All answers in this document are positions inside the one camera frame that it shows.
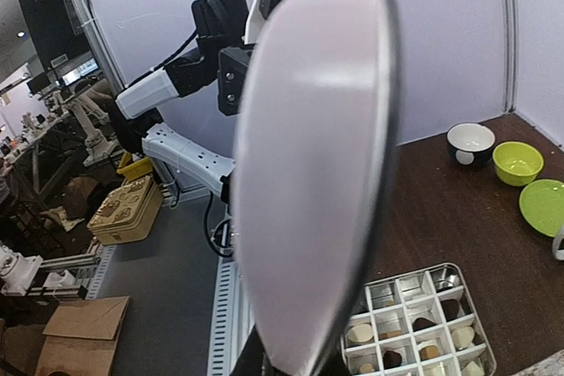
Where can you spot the green bowl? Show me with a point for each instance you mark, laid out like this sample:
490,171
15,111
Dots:
516,163

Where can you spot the front aluminium rail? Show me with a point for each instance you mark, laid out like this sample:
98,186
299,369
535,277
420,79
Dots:
231,321

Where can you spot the dark chocolate third row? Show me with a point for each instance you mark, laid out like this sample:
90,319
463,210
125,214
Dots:
391,359

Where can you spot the pink tin box with dividers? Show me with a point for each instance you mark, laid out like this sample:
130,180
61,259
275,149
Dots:
390,306

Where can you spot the white mug with orange inside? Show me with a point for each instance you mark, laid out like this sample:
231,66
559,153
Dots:
557,245

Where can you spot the cardboard box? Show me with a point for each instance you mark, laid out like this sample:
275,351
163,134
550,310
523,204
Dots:
81,337

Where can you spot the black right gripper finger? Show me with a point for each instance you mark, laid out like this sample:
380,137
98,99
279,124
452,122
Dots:
253,360

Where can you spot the tan chocolate bottom row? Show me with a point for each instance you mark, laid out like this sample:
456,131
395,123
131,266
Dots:
429,352

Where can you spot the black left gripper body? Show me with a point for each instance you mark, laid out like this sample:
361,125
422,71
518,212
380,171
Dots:
233,66

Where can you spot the pink bunny tin lid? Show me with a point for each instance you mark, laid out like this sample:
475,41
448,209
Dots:
314,154

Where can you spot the left aluminium frame post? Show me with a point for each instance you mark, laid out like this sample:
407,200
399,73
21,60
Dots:
511,54

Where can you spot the white oval chocolate bottom row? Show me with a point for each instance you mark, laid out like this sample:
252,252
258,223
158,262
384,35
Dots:
359,334

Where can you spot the green plate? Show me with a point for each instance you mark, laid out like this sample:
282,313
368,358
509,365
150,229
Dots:
541,205

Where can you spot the yellow plastic crate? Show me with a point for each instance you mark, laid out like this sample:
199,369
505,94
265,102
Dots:
128,213

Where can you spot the white black bowl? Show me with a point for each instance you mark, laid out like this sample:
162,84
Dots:
470,143

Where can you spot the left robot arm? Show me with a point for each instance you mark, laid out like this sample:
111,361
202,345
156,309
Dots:
172,114

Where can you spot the white bar chocolate second row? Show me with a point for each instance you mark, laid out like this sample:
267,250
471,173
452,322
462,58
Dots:
472,368

